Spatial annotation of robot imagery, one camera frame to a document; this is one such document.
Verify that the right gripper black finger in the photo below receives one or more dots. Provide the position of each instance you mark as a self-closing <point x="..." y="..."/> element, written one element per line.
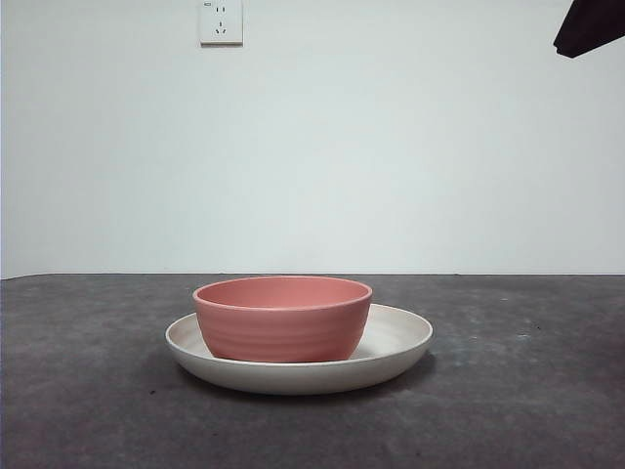
<point x="591" y="24"/>

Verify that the red ribbed bowl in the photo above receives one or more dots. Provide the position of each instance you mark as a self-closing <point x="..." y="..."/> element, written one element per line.
<point x="278" y="327"/>

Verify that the white round plate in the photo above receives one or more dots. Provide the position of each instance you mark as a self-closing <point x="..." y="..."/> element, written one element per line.
<point x="293" y="378"/>

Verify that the white wall socket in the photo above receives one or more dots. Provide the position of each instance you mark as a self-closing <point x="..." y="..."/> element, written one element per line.
<point x="221" y="24"/>

